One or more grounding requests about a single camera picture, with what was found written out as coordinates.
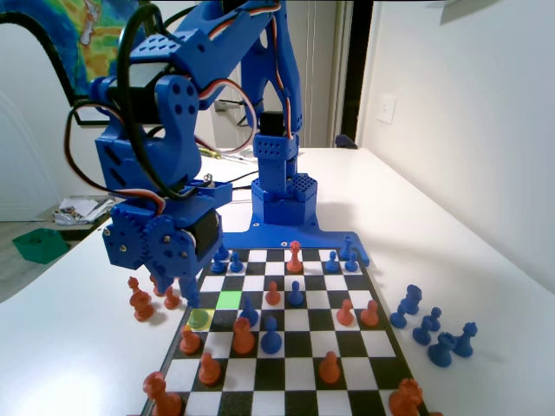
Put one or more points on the blue 3D-printed robot arm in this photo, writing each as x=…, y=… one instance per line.
x=173, y=143

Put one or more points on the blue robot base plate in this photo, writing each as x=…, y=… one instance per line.
x=269, y=237

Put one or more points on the pile of papers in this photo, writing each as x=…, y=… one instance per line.
x=82, y=208

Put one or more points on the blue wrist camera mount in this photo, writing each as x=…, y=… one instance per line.
x=217, y=190

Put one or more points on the blue geared gripper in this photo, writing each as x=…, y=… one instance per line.
x=149, y=243

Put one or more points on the green plastic box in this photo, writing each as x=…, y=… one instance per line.
x=41, y=246

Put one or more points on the small white packet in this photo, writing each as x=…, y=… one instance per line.
x=247, y=152

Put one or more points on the dark blue object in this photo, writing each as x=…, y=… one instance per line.
x=346, y=142

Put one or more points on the blue chess rook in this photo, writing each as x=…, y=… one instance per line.
x=412, y=300
x=347, y=249

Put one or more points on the red chess pawn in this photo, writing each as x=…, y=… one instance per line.
x=171, y=301
x=370, y=315
x=345, y=315
x=189, y=343
x=209, y=371
x=272, y=295
x=329, y=369

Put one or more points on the tall blue chess king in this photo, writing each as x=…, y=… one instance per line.
x=222, y=252

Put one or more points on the black and white chess board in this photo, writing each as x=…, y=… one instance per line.
x=303, y=355

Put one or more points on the blue chess bishop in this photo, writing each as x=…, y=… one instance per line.
x=249, y=313

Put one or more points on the blue chess pawn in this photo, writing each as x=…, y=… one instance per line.
x=422, y=333
x=234, y=263
x=295, y=295
x=271, y=338
x=351, y=263
x=433, y=320
x=399, y=318
x=331, y=262
x=217, y=265

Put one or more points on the framed New Zealand map poster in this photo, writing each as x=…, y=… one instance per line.
x=86, y=39

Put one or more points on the white curved panel black edge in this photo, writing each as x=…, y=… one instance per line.
x=26, y=130

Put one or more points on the red chess bishop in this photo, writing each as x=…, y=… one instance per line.
x=295, y=259

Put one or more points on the white light switch plate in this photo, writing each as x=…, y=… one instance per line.
x=386, y=109

